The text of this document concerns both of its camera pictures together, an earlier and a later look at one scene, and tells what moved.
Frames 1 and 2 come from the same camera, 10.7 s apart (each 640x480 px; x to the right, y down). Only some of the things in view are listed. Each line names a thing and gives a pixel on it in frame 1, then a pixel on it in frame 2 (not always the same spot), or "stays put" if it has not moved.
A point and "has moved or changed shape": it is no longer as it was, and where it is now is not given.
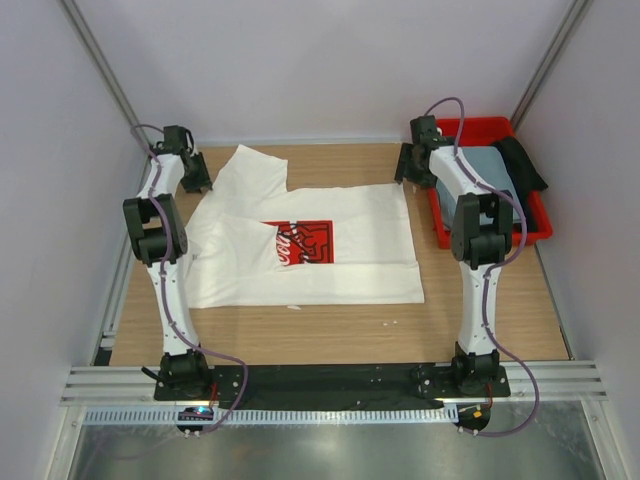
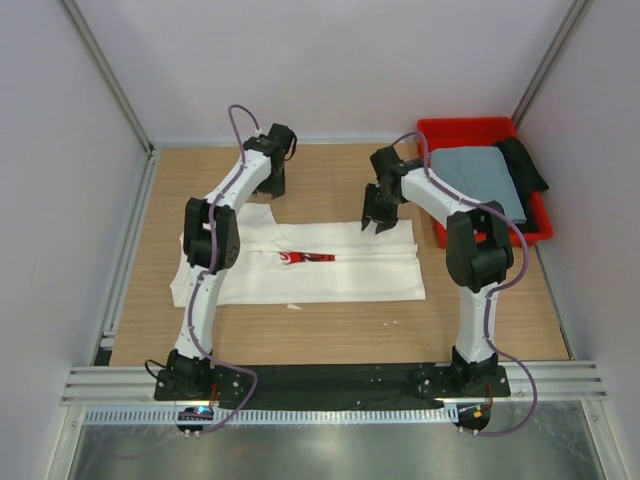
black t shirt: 525,174 stays put
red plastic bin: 483,132 stays put
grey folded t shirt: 487,165 stays put
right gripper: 404,170 → 385,221
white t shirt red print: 254,241 has moved or changed shape
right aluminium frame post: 572,16 stays put
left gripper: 204,181 → 277,189
